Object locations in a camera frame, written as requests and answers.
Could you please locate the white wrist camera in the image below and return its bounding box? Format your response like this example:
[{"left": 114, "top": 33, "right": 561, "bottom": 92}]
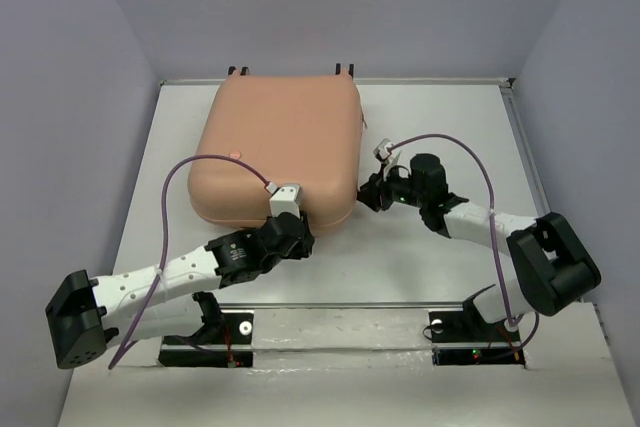
[
  {"left": 373, "top": 138, "right": 401, "bottom": 180},
  {"left": 266, "top": 182, "right": 302, "bottom": 218}
]

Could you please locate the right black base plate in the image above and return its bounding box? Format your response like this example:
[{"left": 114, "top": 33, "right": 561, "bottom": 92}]
[{"left": 422, "top": 310, "right": 526, "bottom": 367}]

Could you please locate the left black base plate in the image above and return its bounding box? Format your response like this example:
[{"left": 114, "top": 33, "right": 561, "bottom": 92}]
[{"left": 158, "top": 310, "right": 254, "bottom": 369}]

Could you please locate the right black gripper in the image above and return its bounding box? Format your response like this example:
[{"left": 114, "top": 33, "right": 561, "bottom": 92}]
[{"left": 352, "top": 162, "right": 427, "bottom": 212}]

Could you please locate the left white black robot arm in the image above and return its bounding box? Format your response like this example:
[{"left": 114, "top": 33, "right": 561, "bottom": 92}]
[{"left": 45, "top": 212, "right": 315, "bottom": 370}]

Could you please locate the pink hard-shell suitcase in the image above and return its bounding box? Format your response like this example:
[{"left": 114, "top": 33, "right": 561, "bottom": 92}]
[{"left": 187, "top": 66, "right": 365, "bottom": 233}]

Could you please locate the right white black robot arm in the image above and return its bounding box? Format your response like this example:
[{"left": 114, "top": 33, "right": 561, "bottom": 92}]
[{"left": 357, "top": 154, "right": 602, "bottom": 339}]

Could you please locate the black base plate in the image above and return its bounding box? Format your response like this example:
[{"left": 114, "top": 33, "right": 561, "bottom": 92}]
[
  {"left": 158, "top": 310, "right": 254, "bottom": 369},
  {"left": 422, "top": 310, "right": 526, "bottom": 367}
]

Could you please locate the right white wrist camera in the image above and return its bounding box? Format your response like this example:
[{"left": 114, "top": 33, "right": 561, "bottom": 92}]
[{"left": 373, "top": 138, "right": 401, "bottom": 180}]

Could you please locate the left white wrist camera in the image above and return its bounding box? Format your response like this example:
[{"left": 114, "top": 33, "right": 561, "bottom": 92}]
[{"left": 266, "top": 182, "right": 302, "bottom": 218}]

